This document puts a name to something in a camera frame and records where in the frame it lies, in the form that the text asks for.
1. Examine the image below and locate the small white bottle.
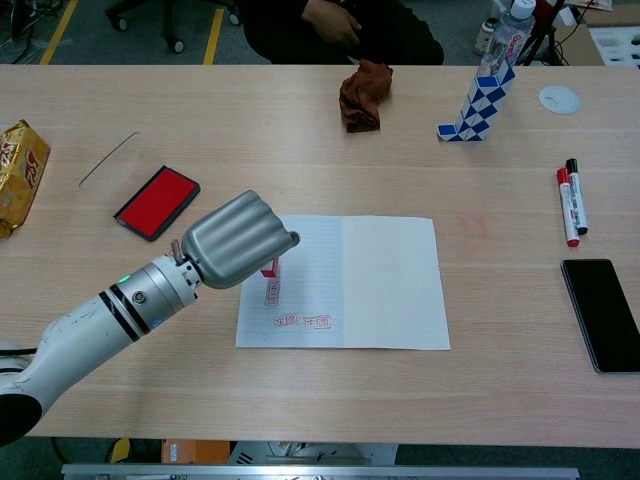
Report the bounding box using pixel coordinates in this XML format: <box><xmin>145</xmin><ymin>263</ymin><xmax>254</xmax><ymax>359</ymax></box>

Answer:
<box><xmin>474</xmin><ymin>18</ymin><xmax>500</xmax><ymax>55</ymax></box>

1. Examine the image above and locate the blue white snake puzzle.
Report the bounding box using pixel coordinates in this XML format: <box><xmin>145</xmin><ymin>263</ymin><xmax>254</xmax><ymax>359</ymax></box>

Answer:
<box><xmin>436</xmin><ymin>64</ymin><xmax>517</xmax><ymax>144</ymax></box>

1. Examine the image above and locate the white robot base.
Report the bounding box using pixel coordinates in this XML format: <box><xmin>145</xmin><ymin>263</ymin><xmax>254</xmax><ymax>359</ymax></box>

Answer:
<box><xmin>229</xmin><ymin>440</ymin><xmax>399</xmax><ymax>466</ymax></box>

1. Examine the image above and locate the black office chair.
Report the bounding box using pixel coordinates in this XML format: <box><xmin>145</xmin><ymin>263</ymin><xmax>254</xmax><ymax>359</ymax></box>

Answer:
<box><xmin>104</xmin><ymin>0</ymin><xmax>241</xmax><ymax>55</ymax></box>

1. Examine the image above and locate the open white lined notebook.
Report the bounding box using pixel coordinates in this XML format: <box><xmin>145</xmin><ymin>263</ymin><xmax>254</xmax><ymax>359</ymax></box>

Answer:
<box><xmin>234</xmin><ymin>214</ymin><xmax>452</xmax><ymax>351</ymax></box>

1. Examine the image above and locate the red black tripod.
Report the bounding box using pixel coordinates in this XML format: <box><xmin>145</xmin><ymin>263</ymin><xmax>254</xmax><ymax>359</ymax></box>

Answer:
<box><xmin>519</xmin><ymin>0</ymin><xmax>566</xmax><ymax>66</ymax></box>

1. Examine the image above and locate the black whiteboard marker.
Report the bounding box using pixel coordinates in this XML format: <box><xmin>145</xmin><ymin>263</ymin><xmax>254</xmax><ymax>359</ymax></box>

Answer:
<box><xmin>565</xmin><ymin>158</ymin><xmax>590</xmax><ymax>236</ymax></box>

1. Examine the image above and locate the gold snack bag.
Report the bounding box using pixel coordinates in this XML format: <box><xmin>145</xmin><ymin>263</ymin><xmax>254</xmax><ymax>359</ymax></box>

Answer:
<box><xmin>0</xmin><ymin>119</ymin><xmax>52</xmax><ymax>240</ymax></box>

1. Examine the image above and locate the white round cable grommet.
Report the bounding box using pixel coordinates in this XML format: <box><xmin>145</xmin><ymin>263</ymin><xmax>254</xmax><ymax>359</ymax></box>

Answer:
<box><xmin>538</xmin><ymin>85</ymin><xmax>582</xmax><ymax>116</ymax></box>

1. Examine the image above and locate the clear plastic water bottle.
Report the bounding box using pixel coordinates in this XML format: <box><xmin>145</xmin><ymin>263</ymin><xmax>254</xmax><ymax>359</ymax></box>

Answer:
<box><xmin>478</xmin><ymin>0</ymin><xmax>537</xmax><ymax>81</ymax></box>

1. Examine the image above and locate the orange box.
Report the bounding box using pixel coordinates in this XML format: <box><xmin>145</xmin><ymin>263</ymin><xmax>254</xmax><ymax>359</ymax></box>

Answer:
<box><xmin>160</xmin><ymin>438</ymin><xmax>231</xmax><ymax>465</ymax></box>

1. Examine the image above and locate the white foam tray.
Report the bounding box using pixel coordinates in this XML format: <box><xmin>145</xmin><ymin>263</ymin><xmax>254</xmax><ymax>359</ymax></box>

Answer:
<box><xmin>587</xmin><ymin>24</ymin><xmax>640</xmax><ymax>66</ymax></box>

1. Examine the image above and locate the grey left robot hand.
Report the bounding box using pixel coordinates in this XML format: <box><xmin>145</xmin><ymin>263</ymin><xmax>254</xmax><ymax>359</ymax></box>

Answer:
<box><xmin>180</xmin><ymin>189</ymin><xmax>301</xmax><ymax>290</ymax></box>

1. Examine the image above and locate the aluminium rail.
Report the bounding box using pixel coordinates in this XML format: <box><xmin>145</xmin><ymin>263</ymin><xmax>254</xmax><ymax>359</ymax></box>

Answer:
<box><xmin>60</xmin><ymin>463</ymin><xmax>581</xmax><ymax>480</ymax></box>

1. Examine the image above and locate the black smartphone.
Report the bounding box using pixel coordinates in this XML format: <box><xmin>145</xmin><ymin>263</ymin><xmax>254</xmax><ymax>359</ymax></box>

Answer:
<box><xmin>559</xmin><ymin>258</ymin><xmax>640</xmax><ymax>375</ymax></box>

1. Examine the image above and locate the brown cardboard box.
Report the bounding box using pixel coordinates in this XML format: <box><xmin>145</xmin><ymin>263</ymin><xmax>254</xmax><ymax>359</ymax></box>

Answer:
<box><xmin>554</xmin><ymin>22</ymin><xmax>609</xmax><ymax>66</ymax></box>

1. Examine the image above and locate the red whiteboard marker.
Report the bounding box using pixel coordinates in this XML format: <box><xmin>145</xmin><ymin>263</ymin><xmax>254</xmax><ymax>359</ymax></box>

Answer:
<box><xmin>555</xmin><ymin>167</ymin><xmax>582</xmax><ymax>248</ymax></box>

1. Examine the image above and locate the person in black clothes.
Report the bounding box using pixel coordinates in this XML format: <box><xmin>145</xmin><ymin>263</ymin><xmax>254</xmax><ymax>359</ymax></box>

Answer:
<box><xmin>238</xmin><ymin>0</ymin><xmax>445</xmax><ymax>66</ymax></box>

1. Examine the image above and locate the red ink stamp pad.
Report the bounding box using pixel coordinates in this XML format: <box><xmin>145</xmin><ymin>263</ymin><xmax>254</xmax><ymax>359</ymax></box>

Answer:
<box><xmin>78</xmin><ymin>131</ymin><xmax>202</xmax><ymax>243</ymax></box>

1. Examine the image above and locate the crumpled brown cloth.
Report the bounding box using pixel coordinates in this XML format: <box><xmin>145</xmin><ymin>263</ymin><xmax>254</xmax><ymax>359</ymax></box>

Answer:
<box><xmin>338</xmin><ymin>59</ymin><xmax>394</xmax><ymax>135</ymax></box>

